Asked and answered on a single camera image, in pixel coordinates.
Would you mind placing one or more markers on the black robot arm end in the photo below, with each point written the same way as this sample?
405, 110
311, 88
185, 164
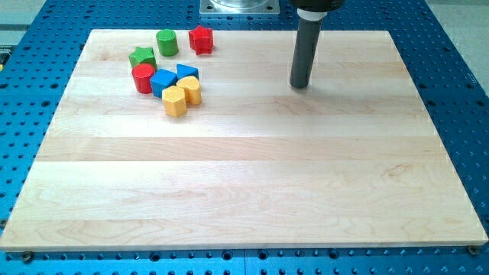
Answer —
318, 5

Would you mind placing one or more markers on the yellow hexagon block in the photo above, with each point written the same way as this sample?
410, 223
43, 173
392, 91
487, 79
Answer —
174, 100

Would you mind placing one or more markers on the yellow heart block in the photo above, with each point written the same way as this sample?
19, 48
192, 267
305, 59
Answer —
192, 88

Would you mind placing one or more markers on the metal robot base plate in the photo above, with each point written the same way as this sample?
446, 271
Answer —
239, 7

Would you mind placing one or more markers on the green cylinder block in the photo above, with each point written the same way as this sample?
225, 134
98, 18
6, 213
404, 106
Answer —
167, 42

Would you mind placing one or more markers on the red cylinder block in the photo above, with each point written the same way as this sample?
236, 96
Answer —
141, 75

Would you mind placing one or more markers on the blue triangle block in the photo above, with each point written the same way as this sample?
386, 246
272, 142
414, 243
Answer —
185, 71

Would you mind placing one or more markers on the red star block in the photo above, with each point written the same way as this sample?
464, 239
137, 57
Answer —
201, 40

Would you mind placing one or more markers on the board clamp screw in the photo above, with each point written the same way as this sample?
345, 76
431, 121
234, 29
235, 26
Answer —
473, 250
27, 256

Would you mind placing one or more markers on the right board clamp screw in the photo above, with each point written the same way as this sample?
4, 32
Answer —
473, 250

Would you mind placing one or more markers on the green star block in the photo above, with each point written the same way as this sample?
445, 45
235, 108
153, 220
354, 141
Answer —
142, 55

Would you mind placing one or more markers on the left board clamp screw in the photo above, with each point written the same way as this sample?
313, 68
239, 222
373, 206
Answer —
27, 256

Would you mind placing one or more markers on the blue cube block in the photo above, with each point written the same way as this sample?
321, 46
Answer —
161, 80

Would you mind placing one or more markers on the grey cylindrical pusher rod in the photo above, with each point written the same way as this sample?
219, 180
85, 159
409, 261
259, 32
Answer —
307, 36

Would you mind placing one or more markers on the wooden board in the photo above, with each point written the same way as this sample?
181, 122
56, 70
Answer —
351, 161

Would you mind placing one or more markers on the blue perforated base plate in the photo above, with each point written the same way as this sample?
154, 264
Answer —
456, 97

